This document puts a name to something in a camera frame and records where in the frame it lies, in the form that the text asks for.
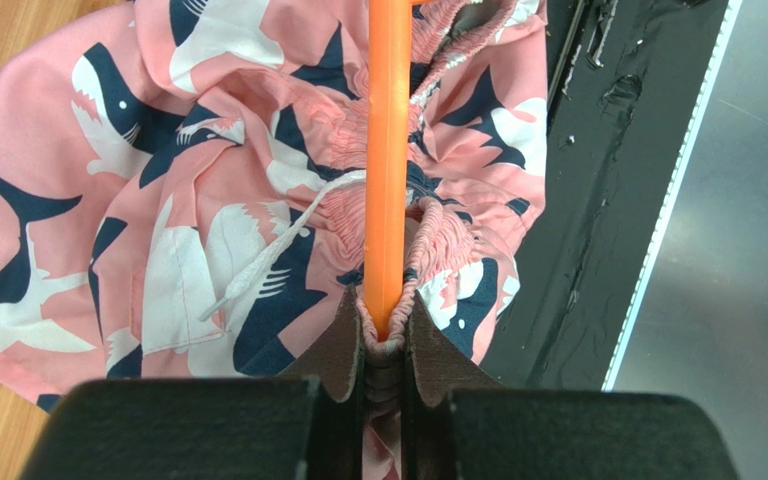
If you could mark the pink shark print shorts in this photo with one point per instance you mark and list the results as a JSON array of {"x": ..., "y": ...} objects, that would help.
[{"x": 182, "y": 189}]

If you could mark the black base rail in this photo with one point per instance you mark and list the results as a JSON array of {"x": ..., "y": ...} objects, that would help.
[{"x": 625, "y": 77}]

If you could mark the orange plastic hanger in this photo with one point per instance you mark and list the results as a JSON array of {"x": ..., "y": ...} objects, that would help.
[{"x": 389, "y": 60}]

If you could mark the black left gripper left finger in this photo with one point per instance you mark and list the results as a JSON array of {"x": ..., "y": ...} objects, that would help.
[{"x": 303, "y": 423}]

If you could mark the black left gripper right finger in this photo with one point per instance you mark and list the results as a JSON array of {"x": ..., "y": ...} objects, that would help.
[{"x": 459, "y": 423}]

